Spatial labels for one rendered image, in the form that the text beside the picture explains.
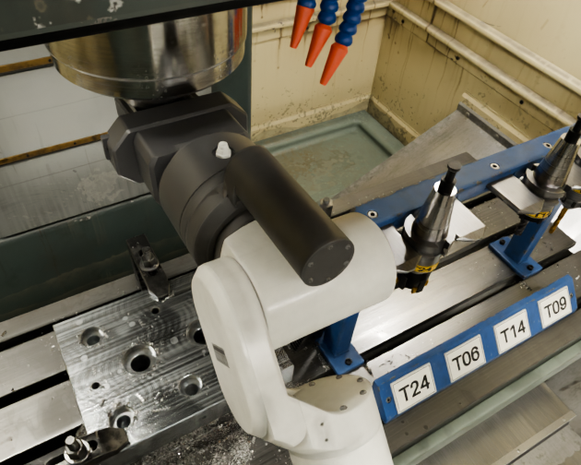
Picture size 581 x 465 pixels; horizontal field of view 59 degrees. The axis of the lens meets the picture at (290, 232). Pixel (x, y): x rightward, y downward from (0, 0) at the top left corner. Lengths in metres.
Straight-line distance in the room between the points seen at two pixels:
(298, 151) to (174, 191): 1.42
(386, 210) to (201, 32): 0.37
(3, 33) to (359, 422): 0.27
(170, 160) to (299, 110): 1.39
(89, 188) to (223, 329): 0.84
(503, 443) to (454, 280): 0.31
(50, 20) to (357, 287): 0.22
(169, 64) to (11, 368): 0.68
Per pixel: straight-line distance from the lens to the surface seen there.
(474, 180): 0.76
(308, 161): 1.74
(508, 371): 0.99
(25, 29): 0.22
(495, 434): 1.11
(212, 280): 0.30
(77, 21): 0.22
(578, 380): 1.27
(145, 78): 0.40
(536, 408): 1.19
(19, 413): 0.92
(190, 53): 0.39
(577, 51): 1.37
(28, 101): 0.97
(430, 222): 0.63
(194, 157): 0.37
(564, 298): 1.08
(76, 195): 1.11
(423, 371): 0.87
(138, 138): 0.43
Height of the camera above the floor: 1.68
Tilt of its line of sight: 47 degrees down
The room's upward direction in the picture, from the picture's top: 6 degrees clockwise
